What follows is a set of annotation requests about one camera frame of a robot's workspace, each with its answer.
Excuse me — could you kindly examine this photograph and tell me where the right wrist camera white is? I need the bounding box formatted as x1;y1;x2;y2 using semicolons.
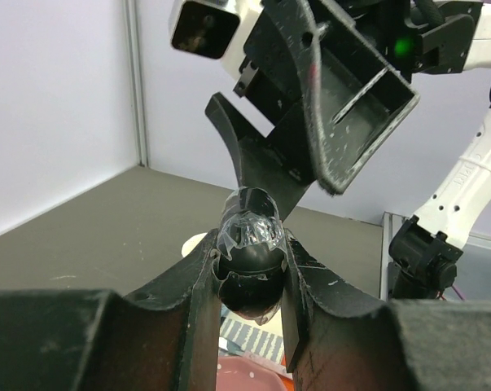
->
169;0;263;80

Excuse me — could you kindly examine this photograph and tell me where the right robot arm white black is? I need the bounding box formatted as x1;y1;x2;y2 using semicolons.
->
191;63;491;300

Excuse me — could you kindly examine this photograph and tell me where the white blue mug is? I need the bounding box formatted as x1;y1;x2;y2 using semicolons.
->
181;232;207;257

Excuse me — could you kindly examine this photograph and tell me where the colourful patchwork placemat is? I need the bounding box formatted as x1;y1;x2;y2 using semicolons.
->
218;305;292;379

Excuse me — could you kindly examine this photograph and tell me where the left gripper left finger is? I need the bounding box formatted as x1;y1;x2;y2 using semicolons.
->
0;231;220;390

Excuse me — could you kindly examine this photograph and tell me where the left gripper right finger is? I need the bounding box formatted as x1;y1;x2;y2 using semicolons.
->
281;233;491;390

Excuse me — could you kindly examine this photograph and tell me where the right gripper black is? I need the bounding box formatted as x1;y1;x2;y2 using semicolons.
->
205;1;419;221

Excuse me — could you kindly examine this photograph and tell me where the pink dotted plate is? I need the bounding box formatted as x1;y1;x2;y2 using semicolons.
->
216;356;294;391

